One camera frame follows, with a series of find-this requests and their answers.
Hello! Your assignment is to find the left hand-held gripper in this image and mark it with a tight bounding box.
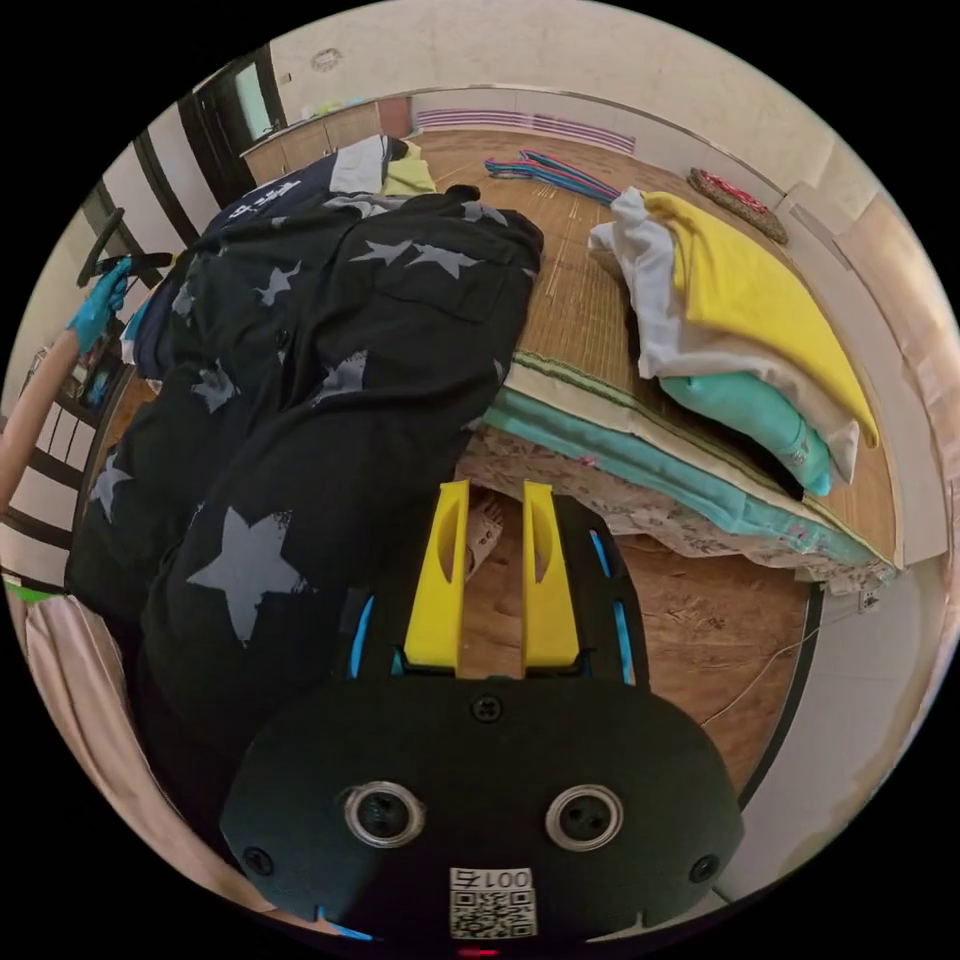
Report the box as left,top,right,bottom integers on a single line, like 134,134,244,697
76,207,174,292

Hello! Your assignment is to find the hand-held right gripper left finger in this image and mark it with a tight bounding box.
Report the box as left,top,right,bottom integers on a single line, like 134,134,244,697
404,479,471,668

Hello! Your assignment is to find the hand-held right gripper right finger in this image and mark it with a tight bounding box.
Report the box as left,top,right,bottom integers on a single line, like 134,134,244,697
521,479,581,671

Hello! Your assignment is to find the black shirt with grey stars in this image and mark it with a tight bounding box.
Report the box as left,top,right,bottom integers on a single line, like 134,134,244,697
63,185,545,834

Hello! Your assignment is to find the person's left forearm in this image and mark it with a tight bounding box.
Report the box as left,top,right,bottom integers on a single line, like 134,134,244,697
0,328,81,520

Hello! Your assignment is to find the person's left hand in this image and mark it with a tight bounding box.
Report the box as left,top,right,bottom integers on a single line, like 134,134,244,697
65,257,136,355

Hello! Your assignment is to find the dark framed door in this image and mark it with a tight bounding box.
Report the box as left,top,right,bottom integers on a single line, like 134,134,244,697
176,43,289,208

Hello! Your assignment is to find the navy white clothes pile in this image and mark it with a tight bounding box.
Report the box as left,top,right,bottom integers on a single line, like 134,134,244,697
123,134,438,380

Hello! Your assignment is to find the wooden cupboard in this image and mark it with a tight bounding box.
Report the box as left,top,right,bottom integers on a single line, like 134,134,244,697
239,98,415,183

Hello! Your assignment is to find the bed with woven mat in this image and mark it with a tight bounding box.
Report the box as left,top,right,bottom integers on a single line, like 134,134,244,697
408,125,910,595

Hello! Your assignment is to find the white yellow teal clothes pile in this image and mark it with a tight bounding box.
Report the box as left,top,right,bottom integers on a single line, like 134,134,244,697
587,185,880,498

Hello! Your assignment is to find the person's body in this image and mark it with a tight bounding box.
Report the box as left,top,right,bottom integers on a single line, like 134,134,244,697
3,573,301,920

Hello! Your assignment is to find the bunch of coloured clothes hangers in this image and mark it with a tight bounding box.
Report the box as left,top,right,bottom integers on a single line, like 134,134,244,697
483,148,625,205

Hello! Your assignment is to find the round woven cushion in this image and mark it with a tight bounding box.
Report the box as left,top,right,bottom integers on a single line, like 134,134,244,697
686,166,791,246

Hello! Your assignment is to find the thin white cable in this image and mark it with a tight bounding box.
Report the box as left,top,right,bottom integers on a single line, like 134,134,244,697
699,624,824,730

